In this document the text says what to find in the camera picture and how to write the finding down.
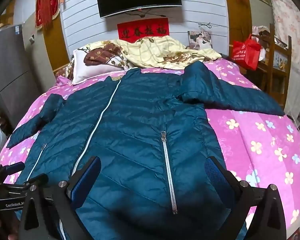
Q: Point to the red tasselled wall hanging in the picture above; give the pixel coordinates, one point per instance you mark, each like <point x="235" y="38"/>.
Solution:
<point x="46" y="5"/>

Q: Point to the grey refrigerator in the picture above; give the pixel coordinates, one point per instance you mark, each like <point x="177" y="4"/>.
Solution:
<point x="12" y="67"/>

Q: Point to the pink floral bed sheet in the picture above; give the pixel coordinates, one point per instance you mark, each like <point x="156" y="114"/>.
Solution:
<point x="252" y="135"/>

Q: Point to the floral curtain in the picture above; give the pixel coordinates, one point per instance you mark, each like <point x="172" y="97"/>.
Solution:
<point x="292" y="17"/>

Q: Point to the white brown floral pillow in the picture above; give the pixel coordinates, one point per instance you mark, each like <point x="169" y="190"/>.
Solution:
<point x="90" y="72"/>

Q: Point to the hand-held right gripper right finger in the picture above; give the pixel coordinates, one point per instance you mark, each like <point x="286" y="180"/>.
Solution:
<point x="215" y="173"/>

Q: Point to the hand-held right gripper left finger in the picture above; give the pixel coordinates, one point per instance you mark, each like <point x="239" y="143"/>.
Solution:
<point x="88" y="177"/>

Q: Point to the wall photo poster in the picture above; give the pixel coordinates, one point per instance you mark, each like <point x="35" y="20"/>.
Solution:
<point x="200" y="40"/>

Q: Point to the wooden shelf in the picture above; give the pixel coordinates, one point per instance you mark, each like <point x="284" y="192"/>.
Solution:
<point x="287" y="55"/>

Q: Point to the red wall banner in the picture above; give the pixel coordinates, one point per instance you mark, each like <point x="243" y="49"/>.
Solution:
<point x="142" y="31"/>

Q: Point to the teal puffer jacket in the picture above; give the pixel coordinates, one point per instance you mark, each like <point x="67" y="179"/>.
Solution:
<point x="130" y="130"/>

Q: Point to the yellow floral quilt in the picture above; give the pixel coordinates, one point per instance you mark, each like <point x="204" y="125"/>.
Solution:
<point x="160" y="52"/>

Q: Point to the red shopping bag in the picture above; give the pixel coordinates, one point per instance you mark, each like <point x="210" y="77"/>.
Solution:
<point x="245" y="52"/>

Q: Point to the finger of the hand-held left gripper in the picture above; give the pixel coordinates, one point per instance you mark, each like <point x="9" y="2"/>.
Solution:
<point x="15" y="167"/>
<point x="38" y="179"/>

